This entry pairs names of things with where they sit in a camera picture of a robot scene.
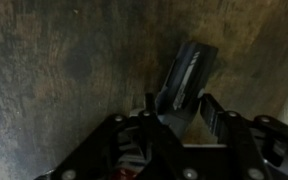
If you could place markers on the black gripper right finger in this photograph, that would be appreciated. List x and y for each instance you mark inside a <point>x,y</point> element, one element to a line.
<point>250,146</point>

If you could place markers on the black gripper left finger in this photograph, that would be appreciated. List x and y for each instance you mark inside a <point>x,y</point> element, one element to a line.
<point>117,150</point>

